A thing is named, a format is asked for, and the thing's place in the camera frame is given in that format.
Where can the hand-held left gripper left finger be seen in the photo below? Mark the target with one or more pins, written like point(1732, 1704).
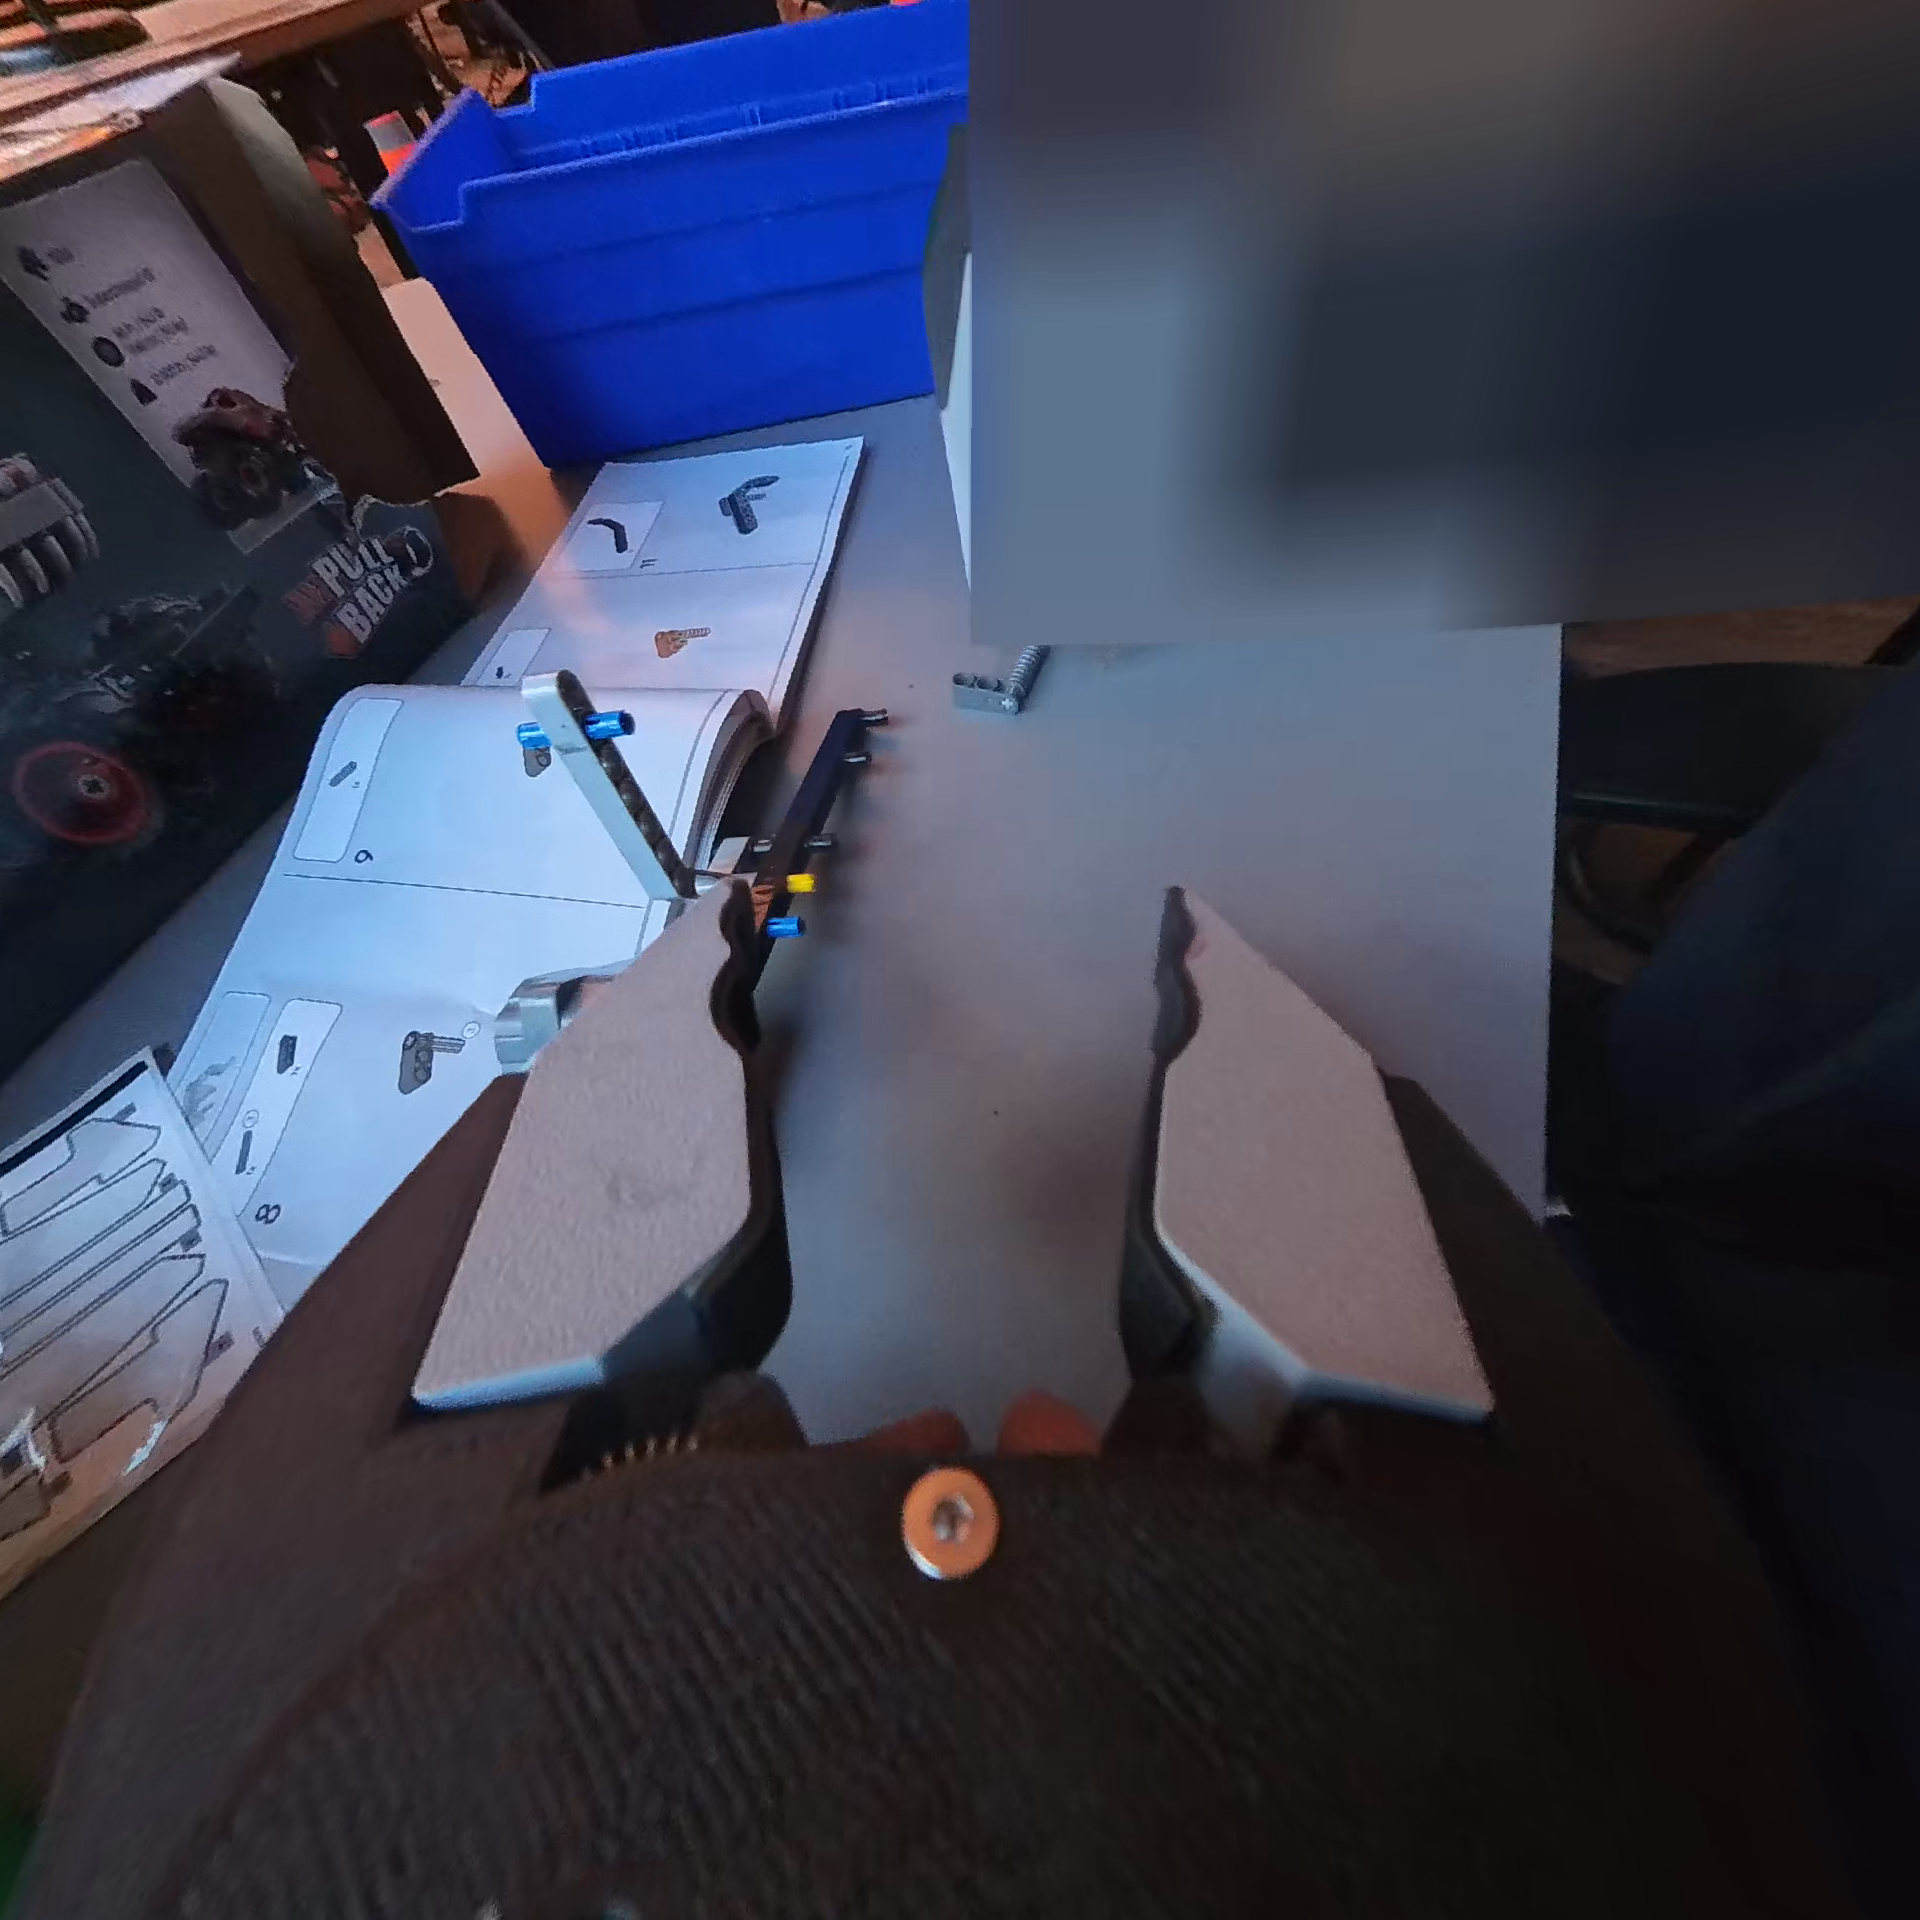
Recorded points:
point(601, 1184)

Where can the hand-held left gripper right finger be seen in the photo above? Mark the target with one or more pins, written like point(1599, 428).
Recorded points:
point(1290, 1184)

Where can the lego beam assembly with pins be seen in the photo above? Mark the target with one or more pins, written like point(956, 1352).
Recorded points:
point(601, 780)

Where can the small lego beam with spring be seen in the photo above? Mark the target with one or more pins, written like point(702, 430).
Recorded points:
point(983, 691)

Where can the dark lego set box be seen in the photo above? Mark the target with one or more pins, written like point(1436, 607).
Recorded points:
point(150, 674)

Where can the open instruction booklet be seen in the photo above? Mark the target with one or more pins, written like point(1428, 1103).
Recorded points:
point(450, 840)

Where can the person's dark trousers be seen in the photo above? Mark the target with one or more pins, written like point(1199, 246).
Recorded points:
point(1771, 1050)

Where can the sticker sheet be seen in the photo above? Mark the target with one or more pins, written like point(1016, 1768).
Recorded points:
point(104, 1274)

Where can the blue plastic bin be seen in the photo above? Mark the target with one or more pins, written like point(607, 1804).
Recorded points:
point(675, 300)

